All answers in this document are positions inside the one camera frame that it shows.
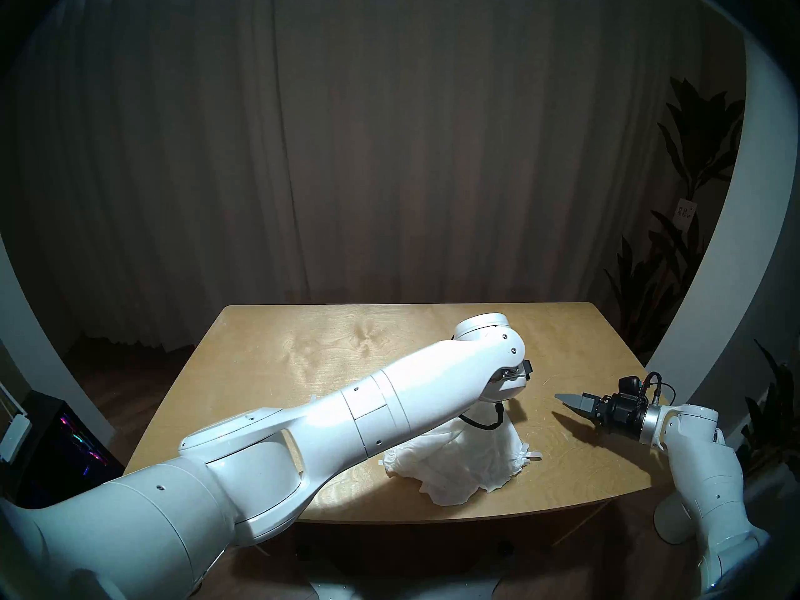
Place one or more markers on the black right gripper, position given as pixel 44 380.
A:
pixel 619 411

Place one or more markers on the white ruffled pants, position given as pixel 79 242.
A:
pixel 475 461

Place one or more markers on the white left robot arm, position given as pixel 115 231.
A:
pixel 250 455

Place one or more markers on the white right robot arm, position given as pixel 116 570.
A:
pixel 706 480

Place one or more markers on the white round plant pot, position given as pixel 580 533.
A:
pixel 672 524

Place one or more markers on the dark leafy potted plant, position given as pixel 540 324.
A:
pixel 775 417

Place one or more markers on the white paper plant tag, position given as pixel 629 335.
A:
pixel 685 210

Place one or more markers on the tall dark leafy plant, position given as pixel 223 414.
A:
pixel 703 142

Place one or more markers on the light wooden table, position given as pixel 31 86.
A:
pixel 281 355

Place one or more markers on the beige pleated curtain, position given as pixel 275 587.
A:
pixel 375 136

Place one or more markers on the black computer tower with lights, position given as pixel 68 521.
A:
pixel 62 455

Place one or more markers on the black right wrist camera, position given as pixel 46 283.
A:
pixel 630 385

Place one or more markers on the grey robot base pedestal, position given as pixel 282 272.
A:
pixel 406 589

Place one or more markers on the white wall box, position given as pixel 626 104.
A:
pixel 15 436

